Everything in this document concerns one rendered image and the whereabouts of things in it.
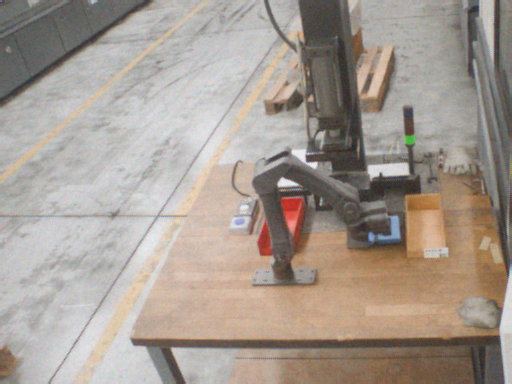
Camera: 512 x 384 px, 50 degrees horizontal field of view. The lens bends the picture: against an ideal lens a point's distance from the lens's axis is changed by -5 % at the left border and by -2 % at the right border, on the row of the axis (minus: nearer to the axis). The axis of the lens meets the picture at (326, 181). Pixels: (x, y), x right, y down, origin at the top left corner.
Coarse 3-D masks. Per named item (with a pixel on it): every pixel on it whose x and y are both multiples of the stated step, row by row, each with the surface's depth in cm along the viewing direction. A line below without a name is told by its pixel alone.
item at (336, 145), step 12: (348, 120) 200; (324, 132) 194; (336, 132) 190; (312, 144) 197; (324, 144) 188; (336, 144) 187; (348, 144) 191; (312, 156) 192; (324, 156) 192; (336, 156) 191; (348, 156) 191
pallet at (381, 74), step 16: (368, 48) 564; (384, 48) 553; (288, 64) 548; (368, 64) 522; (384, 64) 517; (384, 80) 511; (272, 96) 488; (288, 96) 484; (368, 96) 463; (272, 112) 491
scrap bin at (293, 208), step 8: (288, 200) 204; (296, 200) 203; (288, 208) 206; (296, 208) 205; (304, 208) 205; (288, 216) 203; (296, 216) 203; (264, 224) 193; (288, 224) 199; (296, 224) 190; (264, 232) 192; (296, 232) 189; (264, 240) 192; (296, 240) 188; (264, 248) 186; (296, 248) 188
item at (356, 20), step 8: (352, 0) 536; (352, 8) 510; (360, 8) 533; (352, 16) 505; (360, 16) 527; (296, 24) 505; (352, 24) 501; (360, 24) 521; (352, 32) 495; (360, 32) 545; (352, 40) 514; (360, 40) 545; (360, 48) 546
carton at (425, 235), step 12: (408, 204) 195; (420, 204) 195; (432, 204) 194; (408, 216) 194; (420, 216) 193; (432, 216) 192; (408, 228) 189; (420, 228) 188; (432, 228) 187; (408, 240) 180; (420, 240) 182; (432, 240) 182; (444, 240) 172; (408, 252) 175; (420, 252) 175; (432, 252) 174; (444, 252) 174
